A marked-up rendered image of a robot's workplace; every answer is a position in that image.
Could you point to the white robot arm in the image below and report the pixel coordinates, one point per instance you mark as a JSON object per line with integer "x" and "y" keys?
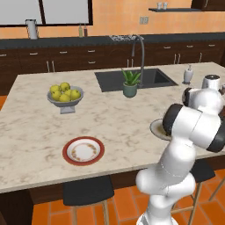
{"x": 175, "y": 175}

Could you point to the green potted plant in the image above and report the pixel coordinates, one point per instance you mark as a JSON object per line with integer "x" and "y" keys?
{"x": 130, "y": 88}

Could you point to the dark grey sink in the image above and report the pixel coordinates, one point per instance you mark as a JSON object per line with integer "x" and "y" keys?
{"x": 117, "y": 80}

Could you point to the yellow-green fruit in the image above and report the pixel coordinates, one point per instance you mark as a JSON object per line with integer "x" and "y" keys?
{"x": 56, "y": 95}
{"x": 75, "y": 94}
{"x": 64, "y": 98}
{"x": 65, "y": 86}
{"x": 54, "y": 88}

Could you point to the pale plate with brown centre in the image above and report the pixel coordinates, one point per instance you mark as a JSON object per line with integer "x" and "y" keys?
{"x": 156, "y": 129}

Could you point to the red-rimmed white plate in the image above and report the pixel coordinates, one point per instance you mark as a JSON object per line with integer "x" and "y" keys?
{"x": 83, "y": 150}

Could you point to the grey arched tap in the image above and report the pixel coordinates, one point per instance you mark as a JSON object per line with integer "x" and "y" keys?
{"x": 142, "y": 58}

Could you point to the dark wood base cupboards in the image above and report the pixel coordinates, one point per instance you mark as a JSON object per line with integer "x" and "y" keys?
{"x": 73, "y": 58}

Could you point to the grey hob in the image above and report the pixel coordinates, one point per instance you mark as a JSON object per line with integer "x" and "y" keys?
{"x": 123, "y": 37}

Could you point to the black-seated wooden stool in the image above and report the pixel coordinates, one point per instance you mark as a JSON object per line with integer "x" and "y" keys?
{"x": 203, "y": 171}
{"x": 218, "y": 187}
{"x": 88, "y": 190}

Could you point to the white soap dispenser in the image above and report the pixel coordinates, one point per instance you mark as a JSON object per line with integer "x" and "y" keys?
{"x": 188, "y": 75}

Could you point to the brown bottle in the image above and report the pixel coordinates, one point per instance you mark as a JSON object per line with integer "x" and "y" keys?
{"x": 85, "y": 31}

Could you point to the yellow bottle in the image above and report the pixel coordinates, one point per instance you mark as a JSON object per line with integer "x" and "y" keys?
{"x": 80, "y": 31}

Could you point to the white cup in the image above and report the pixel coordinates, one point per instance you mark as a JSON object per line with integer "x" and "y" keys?
{"x": 159, "y": 5}
{"x": 165, "y": 5}

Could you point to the black-framed window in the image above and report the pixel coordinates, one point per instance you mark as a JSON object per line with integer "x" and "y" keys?
{"x": 44, "y": 11}

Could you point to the grey pedestal fruit bowl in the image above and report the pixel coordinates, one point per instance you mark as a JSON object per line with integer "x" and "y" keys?
{"x": 66, "y": 106}

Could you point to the grey wall socket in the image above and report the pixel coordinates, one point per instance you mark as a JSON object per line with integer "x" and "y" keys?
{"x": 143, "y": 20}

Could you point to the dark wall shelf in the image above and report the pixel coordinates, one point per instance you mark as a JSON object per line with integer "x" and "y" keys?
{"x": 174, "y": 10}

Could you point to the dark wood wall cupboard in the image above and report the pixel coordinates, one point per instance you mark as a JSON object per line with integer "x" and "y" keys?
{"x": 208, "y": 4}

